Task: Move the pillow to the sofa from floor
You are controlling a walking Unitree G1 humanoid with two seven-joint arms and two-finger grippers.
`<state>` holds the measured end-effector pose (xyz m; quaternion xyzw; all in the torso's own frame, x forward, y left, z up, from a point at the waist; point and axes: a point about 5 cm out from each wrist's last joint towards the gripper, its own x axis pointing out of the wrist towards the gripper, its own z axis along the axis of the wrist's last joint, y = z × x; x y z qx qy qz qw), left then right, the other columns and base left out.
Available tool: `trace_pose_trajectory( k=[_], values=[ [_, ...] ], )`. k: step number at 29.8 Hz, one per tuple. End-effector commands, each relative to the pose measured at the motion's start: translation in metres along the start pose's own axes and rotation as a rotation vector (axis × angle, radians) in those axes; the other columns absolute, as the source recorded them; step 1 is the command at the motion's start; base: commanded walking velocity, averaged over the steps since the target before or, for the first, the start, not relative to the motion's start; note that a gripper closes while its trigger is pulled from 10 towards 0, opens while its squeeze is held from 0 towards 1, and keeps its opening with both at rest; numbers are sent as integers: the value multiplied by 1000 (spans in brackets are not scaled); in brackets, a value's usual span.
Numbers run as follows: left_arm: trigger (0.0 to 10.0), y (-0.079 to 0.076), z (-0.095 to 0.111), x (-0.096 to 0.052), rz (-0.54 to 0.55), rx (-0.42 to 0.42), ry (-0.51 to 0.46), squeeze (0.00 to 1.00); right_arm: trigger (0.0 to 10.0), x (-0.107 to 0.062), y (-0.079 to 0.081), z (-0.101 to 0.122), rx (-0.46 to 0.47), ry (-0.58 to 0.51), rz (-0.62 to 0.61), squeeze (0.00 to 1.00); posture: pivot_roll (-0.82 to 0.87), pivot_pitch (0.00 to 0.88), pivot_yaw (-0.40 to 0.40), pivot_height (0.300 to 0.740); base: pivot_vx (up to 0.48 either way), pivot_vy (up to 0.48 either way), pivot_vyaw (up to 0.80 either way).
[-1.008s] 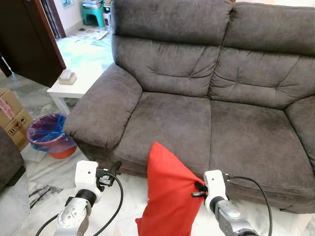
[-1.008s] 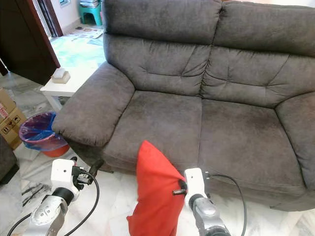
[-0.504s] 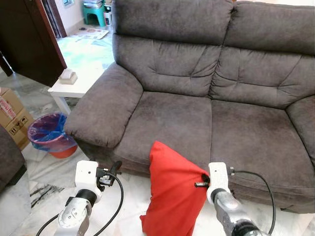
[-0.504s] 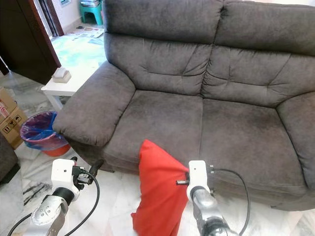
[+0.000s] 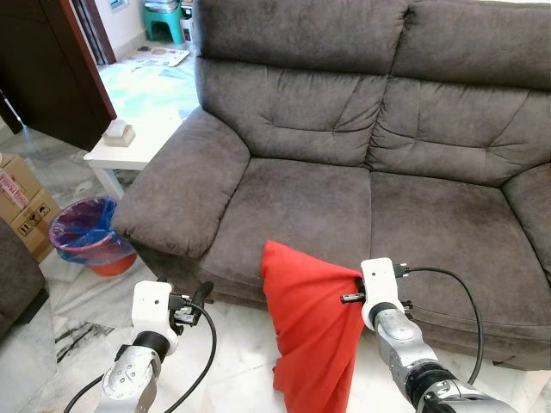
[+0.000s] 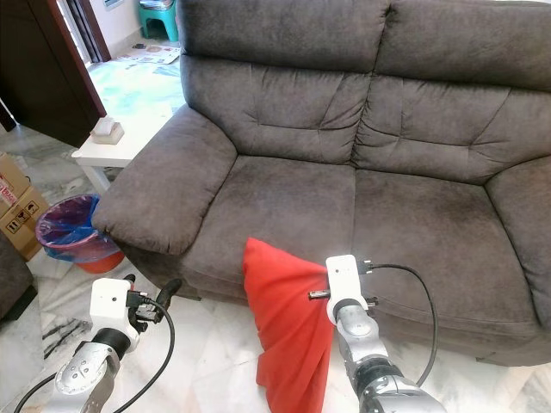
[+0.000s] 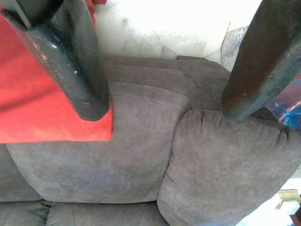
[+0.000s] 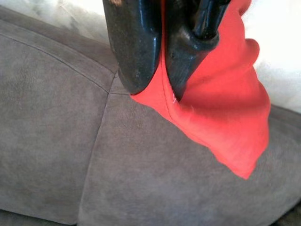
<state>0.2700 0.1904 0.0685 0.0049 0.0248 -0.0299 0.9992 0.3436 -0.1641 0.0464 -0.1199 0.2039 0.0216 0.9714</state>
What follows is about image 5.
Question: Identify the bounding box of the white side table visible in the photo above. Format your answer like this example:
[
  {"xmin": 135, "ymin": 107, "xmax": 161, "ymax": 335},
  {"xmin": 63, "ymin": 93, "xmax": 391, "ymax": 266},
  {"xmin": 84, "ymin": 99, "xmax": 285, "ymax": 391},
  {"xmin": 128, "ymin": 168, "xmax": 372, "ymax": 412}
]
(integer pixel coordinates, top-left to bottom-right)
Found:
[{"xmin": 84, "ymin": 103, "xmax": 203, "ymax": 199}]

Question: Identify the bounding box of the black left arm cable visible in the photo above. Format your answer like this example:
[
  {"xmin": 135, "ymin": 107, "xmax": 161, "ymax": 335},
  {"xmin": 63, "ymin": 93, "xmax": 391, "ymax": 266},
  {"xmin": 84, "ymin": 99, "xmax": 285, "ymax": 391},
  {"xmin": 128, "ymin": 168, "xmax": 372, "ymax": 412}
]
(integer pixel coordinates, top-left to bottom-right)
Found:
[{"xmin": 65, "ymin": 301, "xmax": 218, "ymax": 413}]

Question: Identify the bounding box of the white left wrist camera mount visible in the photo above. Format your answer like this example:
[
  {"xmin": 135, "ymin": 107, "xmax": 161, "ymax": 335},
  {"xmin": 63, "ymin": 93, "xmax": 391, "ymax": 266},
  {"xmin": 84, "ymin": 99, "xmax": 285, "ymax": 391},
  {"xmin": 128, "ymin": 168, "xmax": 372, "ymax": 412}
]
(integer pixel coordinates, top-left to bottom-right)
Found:
[{"xmin": 131, "ymin": 280, "xmax": 177, "ymax": 345}]

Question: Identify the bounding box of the blue plastic bin bag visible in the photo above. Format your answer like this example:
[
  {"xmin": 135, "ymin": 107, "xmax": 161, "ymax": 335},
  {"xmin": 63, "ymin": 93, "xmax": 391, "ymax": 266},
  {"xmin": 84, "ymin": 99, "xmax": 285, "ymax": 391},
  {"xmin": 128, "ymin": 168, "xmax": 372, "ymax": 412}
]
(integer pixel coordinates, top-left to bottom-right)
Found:
[{"xmin": 49, "ymin": 196, "xmax": 130, "ymax": 266}]

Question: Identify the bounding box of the beige tissue box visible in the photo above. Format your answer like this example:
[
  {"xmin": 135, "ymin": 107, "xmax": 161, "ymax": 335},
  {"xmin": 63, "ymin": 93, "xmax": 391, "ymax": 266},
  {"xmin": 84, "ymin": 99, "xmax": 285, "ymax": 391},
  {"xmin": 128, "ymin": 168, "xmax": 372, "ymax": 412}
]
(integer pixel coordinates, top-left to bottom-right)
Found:
[{"xmin": 102, "ymin": 120, "xmax": 137, "ymax": 147}]

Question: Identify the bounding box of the brown two-seat sofa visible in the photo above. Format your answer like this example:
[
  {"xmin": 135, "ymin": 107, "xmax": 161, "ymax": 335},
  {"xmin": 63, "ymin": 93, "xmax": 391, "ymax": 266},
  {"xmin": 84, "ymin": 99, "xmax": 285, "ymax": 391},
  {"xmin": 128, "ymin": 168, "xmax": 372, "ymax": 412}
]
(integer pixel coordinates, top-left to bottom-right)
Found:
[{"xmin": 112, "ymin": 0, "xmax": 551, "ymax": 371}]

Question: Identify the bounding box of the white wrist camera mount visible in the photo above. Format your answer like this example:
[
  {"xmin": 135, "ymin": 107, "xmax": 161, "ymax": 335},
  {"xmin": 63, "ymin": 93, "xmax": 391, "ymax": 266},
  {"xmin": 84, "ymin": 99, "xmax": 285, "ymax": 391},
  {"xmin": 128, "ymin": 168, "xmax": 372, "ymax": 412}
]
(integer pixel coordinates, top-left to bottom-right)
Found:
[
  {"xmin": 131, "ymin": 280, "xmax": 177, "ymax": 345},
  {"xmin": 360, "ymin": 257, "xmax": 406, "ymax": 324}
]

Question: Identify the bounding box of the dark brown wooden door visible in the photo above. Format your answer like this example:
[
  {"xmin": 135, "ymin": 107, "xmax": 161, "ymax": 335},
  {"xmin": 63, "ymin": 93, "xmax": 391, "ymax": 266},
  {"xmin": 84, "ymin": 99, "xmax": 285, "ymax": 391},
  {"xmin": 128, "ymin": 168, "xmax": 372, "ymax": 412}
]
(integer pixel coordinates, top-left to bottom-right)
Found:
[{"xmin": 0, "ymin": 0, "xmax": 117, "ymax": 151}]

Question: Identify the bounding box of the green plastic stool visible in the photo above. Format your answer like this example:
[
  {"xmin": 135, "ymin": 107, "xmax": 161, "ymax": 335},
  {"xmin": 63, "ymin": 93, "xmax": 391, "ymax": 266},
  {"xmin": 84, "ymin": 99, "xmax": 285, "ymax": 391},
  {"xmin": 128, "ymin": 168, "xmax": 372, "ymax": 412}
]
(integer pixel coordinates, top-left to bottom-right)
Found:
[{"xmin": 142, "ymin": 0, "xmax": 186, "ymax": 46}]

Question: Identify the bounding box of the brown door frame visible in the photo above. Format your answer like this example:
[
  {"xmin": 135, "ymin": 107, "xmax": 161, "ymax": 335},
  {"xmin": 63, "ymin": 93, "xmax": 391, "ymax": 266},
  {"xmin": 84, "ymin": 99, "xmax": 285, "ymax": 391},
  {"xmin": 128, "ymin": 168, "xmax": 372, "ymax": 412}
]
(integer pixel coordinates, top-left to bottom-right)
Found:
[{"xmin": 69, "ymin": 0, "xmax": 117, "ymax": 65}]

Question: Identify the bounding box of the orange waste bin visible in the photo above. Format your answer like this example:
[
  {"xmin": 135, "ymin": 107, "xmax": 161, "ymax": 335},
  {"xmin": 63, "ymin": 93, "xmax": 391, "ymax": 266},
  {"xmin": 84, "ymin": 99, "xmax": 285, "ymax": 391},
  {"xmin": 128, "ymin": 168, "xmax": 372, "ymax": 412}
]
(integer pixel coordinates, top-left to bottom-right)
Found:
[{"xmin": 86, "ymin": 248, "xmax": 139, "ymax": 277}]

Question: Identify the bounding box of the red pillow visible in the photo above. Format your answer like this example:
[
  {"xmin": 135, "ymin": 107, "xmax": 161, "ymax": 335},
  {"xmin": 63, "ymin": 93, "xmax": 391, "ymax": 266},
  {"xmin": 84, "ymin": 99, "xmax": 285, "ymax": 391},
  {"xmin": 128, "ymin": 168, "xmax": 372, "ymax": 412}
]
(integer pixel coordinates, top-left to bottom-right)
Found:
[{"xmin": 261, "ymin": 239, "xmax": 367, "ymax": 413}]

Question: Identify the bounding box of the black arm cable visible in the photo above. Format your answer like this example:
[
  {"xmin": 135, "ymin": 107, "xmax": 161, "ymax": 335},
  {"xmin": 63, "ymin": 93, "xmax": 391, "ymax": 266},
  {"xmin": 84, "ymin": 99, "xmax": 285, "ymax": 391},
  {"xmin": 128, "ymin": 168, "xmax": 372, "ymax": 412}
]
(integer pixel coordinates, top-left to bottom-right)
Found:
[
  {"xmin": 398, "ymin": 265, "xmax": 485, "ymax": 385},
  {"xmin": 65, "ymin": 301, "xmax": 218, "ymax": 413}
]

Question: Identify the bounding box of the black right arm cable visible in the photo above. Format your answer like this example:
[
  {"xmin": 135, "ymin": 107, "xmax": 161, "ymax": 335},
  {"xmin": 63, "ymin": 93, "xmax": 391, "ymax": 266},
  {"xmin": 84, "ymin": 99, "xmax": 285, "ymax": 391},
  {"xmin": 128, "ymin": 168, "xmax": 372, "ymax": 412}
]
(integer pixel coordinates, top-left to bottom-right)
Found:
[{"xmin": 398, "ymin": 265, "xmax": 485, "ymax": 385}]

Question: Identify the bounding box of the brown cardboard box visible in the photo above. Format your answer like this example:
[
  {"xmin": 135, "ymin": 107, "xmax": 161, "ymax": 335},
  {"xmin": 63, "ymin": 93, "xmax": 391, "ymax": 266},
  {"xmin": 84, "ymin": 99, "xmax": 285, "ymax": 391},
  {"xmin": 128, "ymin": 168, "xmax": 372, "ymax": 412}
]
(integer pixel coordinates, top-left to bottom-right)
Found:
[{"xmin": 0, "ymin": 153, "xmax": 61, "ymax": 263}]

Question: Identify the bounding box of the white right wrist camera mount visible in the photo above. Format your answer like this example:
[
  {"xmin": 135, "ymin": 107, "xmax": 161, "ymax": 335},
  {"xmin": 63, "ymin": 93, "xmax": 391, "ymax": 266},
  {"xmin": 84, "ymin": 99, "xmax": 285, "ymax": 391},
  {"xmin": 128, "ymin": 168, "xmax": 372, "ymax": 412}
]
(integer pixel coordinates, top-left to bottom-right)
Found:
[{"xmin": 360, "ymin": 257, "xmax": 406, "ymax": 324}]

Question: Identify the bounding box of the printed floor mat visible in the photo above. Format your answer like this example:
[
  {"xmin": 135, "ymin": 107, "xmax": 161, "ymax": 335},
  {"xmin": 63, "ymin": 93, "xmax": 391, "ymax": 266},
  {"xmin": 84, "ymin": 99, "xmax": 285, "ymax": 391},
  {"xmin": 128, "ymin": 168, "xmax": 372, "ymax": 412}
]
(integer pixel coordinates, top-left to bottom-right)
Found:
[{"xmin": 129, "ymin": 47, "xmax": 190, "ymax": 68}]

